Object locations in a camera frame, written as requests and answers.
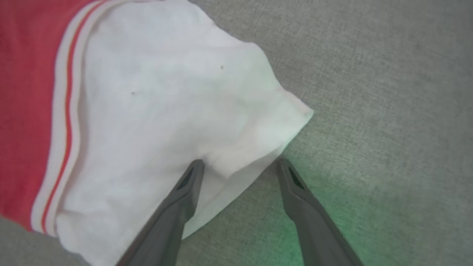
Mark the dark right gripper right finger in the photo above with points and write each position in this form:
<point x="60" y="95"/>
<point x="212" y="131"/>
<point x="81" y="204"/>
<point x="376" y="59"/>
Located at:
<point x="310" y="221"/>

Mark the grey fabric sofa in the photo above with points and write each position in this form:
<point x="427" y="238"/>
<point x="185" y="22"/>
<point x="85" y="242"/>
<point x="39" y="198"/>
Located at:
<point x="388" y="92"/>

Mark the red Bulls 23 jersey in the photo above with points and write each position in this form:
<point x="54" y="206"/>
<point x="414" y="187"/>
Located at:
<point x="140" y="111"/>

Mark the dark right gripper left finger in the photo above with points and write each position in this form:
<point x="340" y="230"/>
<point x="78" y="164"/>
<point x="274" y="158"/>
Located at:
<point x="173" y="218"/>

